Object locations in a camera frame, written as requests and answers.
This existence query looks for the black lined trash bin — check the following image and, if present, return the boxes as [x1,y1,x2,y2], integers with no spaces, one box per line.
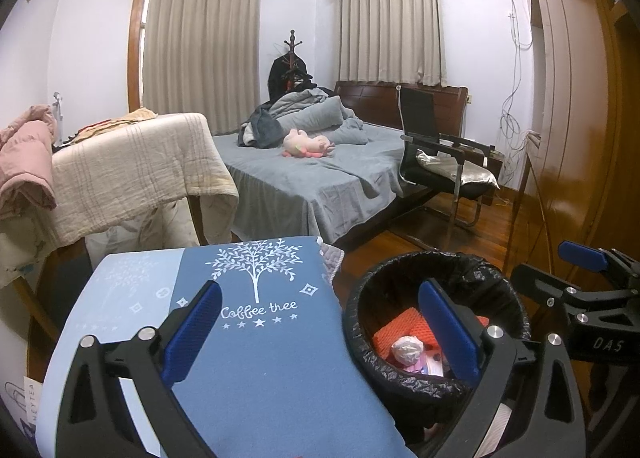
[342,251,532,458]

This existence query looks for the wooden coat rack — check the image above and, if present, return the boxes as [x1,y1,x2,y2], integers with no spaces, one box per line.
[277,30,306,89]

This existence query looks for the pale grey pillow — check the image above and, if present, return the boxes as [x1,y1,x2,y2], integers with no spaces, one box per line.
[85,198,201,261]

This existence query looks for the brown patterned cloth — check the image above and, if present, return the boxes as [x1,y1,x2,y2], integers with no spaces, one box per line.
[65,108,158,144]

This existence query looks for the wooden furniture frame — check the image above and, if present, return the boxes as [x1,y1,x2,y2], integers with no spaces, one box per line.
[12,195,211,339]

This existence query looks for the wooden window frame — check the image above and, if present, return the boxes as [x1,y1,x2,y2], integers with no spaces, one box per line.
[127,0,151,114]

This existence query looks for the silver cushion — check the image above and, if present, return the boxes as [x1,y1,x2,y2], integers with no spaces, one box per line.
[415,148,501,190]

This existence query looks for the pink plush toy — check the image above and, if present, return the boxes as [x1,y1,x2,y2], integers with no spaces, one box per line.
[282,128,335,159]

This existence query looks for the blue tree-print table cover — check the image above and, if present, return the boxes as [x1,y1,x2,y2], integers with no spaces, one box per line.
[35,235,418,458]

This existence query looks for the cream paper ball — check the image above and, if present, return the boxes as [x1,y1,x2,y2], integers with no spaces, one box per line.
[390,335,426,366]

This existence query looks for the hanging wall cables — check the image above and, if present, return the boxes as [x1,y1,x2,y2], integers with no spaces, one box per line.
[500,0,536,179]

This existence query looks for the grey quilted pad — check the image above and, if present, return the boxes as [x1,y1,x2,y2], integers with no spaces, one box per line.
[317,237,346,284]

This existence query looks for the black office chair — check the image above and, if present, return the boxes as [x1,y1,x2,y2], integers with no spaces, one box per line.
[397,86,501,239]

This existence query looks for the orange foam net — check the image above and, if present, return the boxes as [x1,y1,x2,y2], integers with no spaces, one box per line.
[372,307,490,359]

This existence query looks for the white floral quilt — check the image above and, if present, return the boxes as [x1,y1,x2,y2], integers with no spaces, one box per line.
[0,218,56,289]

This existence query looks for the wide beige curtain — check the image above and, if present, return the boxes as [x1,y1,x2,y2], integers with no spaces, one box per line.
[142,0,262,136]

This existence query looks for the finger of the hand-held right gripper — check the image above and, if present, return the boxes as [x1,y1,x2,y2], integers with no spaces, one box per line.
[557,239,640,284]
[510,263,583,311]

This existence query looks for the dark grey garment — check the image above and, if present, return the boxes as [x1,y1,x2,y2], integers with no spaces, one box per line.
[237,106,283,149]

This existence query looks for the black coat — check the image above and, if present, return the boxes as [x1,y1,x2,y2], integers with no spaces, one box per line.
[267,56,316,104]

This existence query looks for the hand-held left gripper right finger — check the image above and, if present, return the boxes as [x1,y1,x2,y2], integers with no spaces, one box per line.
[417,278,586,458]

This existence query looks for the beige blanket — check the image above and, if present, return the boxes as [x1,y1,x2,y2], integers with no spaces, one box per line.
[50,112,240,249]

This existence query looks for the narrow beige curtain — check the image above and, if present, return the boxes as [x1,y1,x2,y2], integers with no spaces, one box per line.
[339,0,448,88]

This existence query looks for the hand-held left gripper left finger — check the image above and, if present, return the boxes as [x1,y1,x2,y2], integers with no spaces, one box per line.
[55,279,223,458]

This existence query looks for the bed with grey sheet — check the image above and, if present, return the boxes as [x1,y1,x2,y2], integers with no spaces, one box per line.
[212,121,416,244]

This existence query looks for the dark wooden headboard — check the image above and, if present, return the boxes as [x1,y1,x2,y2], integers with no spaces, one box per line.
[334,81,468,139]

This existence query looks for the white paper bag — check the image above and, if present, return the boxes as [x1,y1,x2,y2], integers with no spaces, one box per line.
[2,377,46,444]

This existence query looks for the grey duvet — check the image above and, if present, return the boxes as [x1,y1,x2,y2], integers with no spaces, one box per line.
[240,87,371,146]

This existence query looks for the pink padded jacket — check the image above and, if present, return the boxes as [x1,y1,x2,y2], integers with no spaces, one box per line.
[0,106,58,221]

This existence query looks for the wooden wardrobe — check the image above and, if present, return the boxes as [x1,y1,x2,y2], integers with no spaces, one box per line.
[515,0,640,279]

